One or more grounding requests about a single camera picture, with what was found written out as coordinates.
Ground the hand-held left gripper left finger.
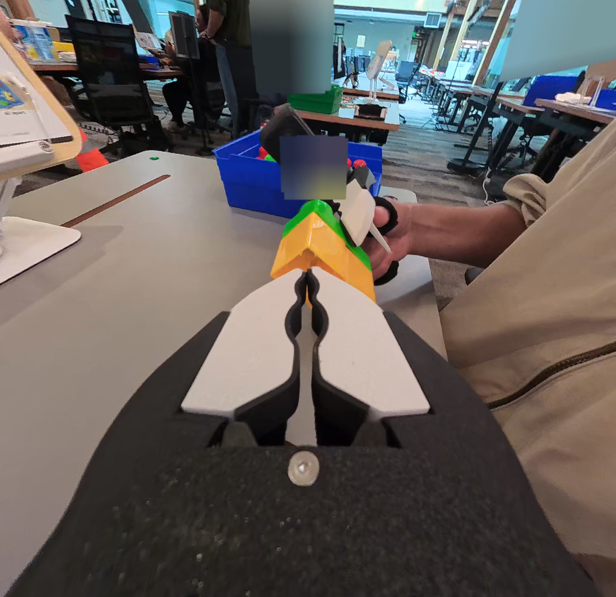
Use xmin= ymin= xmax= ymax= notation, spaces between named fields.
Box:
xmin=181 ymin=270 xmax=309 ymax=417

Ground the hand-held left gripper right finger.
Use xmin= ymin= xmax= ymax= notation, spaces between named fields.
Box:
xmin=310 ymin=268 xmax=431 ymax=420

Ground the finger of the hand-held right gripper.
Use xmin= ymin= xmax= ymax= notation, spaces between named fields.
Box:
xmin=342 ymin=184 xmax=393 ymax=256

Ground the green double toy block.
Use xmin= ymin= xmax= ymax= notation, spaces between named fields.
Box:
xmin=282 ymin=200 xmax=373 ymax=271

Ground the yellow toy block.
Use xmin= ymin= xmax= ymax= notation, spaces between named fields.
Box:
xmin=271 ymin=213 xmax=323 ymax=278
xmin=313 ymin=227 xmax=376 ymax=302

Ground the blue plastic bin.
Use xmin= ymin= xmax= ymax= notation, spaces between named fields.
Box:
xmin=523 ymin=74 xmax=580 ymax=107
xmin=214 ymin=131 xmax=384 ymax=218

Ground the person's right forearm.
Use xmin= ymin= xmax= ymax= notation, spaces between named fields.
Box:
xmin=409 ymin=201 xmax=528 ymax=268

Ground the pile of colourful toy blocks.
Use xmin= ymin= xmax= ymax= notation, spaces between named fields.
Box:
xmin=256 ymin=145 xmax=368 ymax=170

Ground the person's right hand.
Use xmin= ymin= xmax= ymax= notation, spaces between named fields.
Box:
xmin=364 ymin=198 xmax=418 ymax=282

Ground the green crate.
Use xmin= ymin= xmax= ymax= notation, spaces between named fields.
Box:
xmin=288 ymin=86 xmax=343 ymax=116

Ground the black floor lamp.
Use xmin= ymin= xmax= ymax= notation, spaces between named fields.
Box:
xmin=448 ymin=0 xmax=528 ymax=174

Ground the person's beige jacket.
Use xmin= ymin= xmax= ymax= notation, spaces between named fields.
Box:
xmin=438 ymin=121 xmax=616 ymax=583

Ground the black office chair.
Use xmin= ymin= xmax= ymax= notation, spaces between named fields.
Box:
xmin=66 ymin=15 xmax=166 ymax=157

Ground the orange traffic cone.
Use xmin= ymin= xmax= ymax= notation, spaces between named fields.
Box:
xmin=75 ymin=126 xmax=109 ymax=172

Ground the wooden clipboard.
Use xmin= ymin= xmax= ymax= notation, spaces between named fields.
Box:
xmin=0 ymin=30 xmax=83 ymax=181

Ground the white document stand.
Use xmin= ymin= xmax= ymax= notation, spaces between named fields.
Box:
xmin=0 ymin=140 xmax=82 ymax=285

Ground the printed instruction sheet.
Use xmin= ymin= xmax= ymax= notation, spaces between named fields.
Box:
xmin=0 ymin=49 xmax=73 ymax=146

